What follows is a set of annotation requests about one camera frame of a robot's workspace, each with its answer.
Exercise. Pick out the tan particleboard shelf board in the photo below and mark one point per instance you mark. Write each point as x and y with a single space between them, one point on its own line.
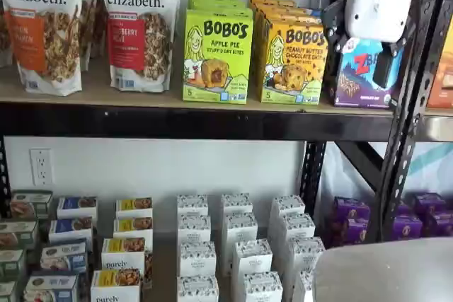
163 245
439 111
141 98

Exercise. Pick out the white wall outlet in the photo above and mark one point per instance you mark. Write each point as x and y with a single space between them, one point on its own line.
40 167

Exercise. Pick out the red label granola bag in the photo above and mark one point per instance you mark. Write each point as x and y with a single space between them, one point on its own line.
138 33

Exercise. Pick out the green label food box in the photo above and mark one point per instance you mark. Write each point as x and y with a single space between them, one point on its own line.
32 204
17 235
10 265
7 293

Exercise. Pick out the blue purple Zbar box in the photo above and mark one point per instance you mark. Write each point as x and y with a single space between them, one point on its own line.
315 12
354 79

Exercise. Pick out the black shelf rail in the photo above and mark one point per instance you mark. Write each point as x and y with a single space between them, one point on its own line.
177 125

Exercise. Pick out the large orange snack box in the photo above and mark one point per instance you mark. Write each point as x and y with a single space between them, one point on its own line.
442 68

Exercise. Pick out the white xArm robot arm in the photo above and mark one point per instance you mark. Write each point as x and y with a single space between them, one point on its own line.
382 273

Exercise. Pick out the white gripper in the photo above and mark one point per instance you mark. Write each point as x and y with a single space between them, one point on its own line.
378 1

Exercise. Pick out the blue label granola box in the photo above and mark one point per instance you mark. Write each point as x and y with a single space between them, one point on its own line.
51 289
63 257
76 206
70 229

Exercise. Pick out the white patterned pantry box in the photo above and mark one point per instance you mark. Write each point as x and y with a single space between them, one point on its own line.
192 204
198 259
252 257
236 203
287 206
303 288
298 226
306 252
194 227
262 288
240 226
197 289

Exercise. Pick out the white granola bag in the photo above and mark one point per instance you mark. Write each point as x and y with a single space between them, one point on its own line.
90 26
5 33

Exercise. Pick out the white plastic sheet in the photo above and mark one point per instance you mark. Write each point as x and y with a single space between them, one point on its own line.
339 181

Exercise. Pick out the black metal shelving rack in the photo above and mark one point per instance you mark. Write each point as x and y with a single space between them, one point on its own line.
439 130

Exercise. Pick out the purple snack box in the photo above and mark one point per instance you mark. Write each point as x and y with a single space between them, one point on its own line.
357 233
430 203
352 208
407 227
439 224

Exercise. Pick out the green Bobo's apple pie box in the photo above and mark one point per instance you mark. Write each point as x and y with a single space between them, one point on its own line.
216 58
216 3

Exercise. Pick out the yellow label granola box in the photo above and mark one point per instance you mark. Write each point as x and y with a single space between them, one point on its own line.
122 250
134 207
132 227
115 286

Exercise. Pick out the orange Bobo's peanut butter box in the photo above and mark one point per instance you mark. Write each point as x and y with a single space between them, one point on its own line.
270 0
283 21
293 68
279 10

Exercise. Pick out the orange label granola bag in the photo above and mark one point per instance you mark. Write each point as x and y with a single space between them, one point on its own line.
42 33

